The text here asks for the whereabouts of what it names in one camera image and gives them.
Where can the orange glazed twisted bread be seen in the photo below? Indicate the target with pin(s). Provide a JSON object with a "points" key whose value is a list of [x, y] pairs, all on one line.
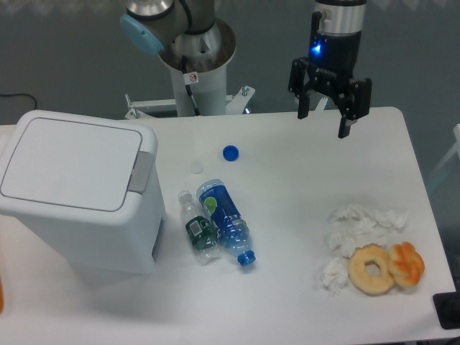
{"points": [[405, 264]]}

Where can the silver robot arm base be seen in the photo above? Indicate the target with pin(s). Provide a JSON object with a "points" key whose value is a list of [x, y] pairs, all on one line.
{"points": [[187, 35]]}

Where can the blue bottle cap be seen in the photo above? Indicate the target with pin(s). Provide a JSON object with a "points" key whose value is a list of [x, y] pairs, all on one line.
{"points": [[230, 153]]}

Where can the white plastic trash can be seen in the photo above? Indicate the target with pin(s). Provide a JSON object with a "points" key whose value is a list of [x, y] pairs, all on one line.
{"points": [[66, 178]]}

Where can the green label plastic bottle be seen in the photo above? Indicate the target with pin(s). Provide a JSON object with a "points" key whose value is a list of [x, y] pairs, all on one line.
{"points": [[201, 233]]}

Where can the white bottle cap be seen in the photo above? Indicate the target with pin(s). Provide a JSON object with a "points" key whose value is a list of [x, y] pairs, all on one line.
{"points": [[196, 168]]}

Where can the small crumpled white tissue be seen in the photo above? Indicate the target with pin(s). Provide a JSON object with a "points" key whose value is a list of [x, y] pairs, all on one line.
{"points": [[335, 276]]}

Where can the white frame at right edge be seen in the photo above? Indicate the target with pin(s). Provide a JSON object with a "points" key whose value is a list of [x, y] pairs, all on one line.
{"points": [[446, 165]]}

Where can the black device at table edge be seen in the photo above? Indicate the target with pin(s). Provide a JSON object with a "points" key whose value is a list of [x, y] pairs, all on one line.
{"points": [[447, 309]]}

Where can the grey trash can push button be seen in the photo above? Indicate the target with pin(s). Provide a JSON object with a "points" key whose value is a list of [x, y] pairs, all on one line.
{"points": [[141, 172]]}

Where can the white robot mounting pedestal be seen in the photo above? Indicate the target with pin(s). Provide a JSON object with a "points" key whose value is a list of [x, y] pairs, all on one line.
{"points": [[195, 94]]}

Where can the plain ring donut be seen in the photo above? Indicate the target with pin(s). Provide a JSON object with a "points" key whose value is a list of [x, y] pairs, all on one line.
{"points": [[368, 270]]}

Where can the blue label plastic bottle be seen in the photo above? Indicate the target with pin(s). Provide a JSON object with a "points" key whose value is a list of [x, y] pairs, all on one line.
{"points": [[233, 232]]}

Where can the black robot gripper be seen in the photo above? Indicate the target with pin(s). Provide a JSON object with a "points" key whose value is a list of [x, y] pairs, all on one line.
{"points": [[330, 63]]}

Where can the orange object at left edge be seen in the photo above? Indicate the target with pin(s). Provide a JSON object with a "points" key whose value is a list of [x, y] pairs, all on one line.
{"points": [[1, 298]]}

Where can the large crumpled white tissue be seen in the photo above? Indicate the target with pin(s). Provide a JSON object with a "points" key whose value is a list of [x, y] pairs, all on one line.
{"points": [[354, 226]]}

